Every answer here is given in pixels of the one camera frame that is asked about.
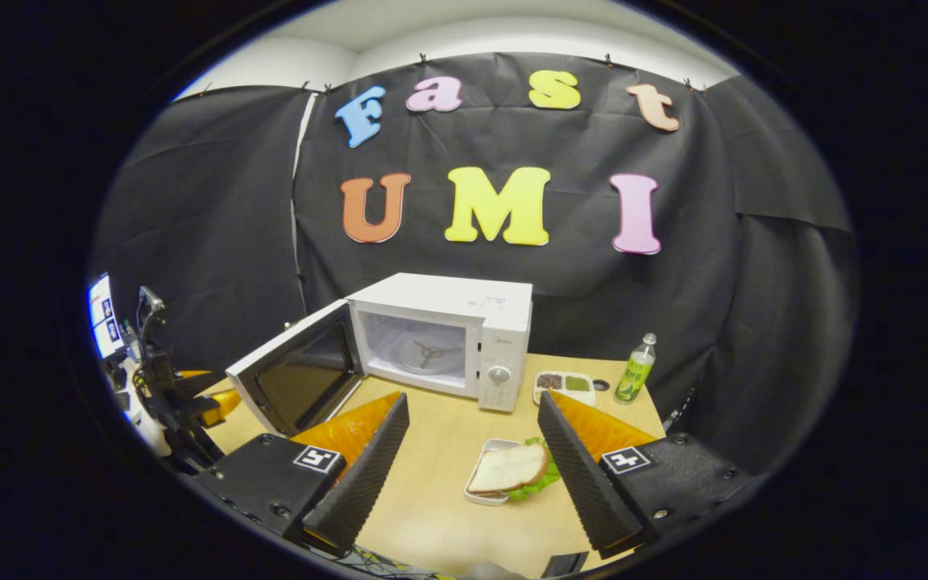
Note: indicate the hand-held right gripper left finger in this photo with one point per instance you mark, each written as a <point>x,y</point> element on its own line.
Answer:
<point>367,475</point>

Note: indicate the white divided dish of beans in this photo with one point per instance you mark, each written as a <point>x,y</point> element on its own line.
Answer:
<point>565,385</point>

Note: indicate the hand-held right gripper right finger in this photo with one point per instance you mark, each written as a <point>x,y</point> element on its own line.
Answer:
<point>581,475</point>

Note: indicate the white microwave oven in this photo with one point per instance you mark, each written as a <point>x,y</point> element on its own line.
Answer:
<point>440,314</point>

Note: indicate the computer monitor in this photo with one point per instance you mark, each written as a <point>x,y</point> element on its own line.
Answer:
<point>101,316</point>

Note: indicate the white bread lettuce sandwich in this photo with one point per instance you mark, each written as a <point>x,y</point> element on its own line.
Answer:
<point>508,469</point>

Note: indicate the green drink bottle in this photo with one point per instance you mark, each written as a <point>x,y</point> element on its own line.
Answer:
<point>635,374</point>

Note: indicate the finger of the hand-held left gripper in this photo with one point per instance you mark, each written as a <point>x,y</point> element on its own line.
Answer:
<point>222,407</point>
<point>194,374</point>

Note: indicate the black backdrop cloth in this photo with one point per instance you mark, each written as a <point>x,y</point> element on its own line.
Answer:
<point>593,282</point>

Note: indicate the white ridged plastic tray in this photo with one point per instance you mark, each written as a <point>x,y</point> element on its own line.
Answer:
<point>480,498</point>

